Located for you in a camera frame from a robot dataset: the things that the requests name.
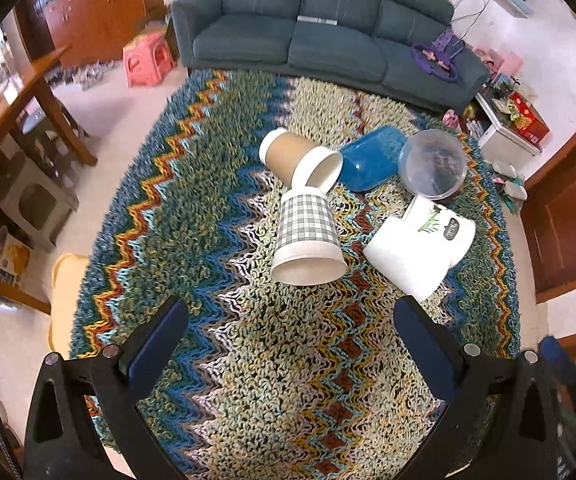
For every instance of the purple ring toy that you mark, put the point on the purple ring toy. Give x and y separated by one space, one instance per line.
438 58

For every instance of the wooden door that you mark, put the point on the wooden door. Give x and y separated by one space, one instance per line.
549 220

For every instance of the yellow floor mat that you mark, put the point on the yellow floor mat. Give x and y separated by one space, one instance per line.
66 279

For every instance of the wooden cabinet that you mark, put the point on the wooden cabinet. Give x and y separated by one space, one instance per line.
92 31

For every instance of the clear plastic cup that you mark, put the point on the clear plastic cup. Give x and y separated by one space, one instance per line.
433 164

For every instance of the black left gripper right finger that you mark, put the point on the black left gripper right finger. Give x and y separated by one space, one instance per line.
498 420

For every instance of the grey plastic stool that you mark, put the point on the grey plastic stool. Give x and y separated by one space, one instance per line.
36 204

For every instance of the red box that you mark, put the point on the red box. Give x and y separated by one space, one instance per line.
526 120

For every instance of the white side table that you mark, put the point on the white side table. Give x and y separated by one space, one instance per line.
499 142

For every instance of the white printed paper cup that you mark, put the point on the white printed paper cup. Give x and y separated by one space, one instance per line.
416 251

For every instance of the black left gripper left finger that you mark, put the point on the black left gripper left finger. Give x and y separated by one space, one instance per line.
61 441

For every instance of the wooden dining table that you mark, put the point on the wooden dining table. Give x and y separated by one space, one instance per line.
34 86

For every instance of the pink plastic stool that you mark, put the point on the pink plastic stool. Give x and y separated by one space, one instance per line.
147 60

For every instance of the plaid paper cup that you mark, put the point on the plaid paper cup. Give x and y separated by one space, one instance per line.
307 250

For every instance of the colourful zigzag shag rug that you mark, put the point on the colourful zigzag shag rug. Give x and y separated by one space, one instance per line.
270 381

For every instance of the blue plastic container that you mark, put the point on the blue plastic container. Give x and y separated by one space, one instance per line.
371 159

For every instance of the dark teal sofa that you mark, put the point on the dark teal sofa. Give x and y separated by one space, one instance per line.
363 44

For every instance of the brown paper cup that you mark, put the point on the brown paper cup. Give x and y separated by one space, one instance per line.
299 162

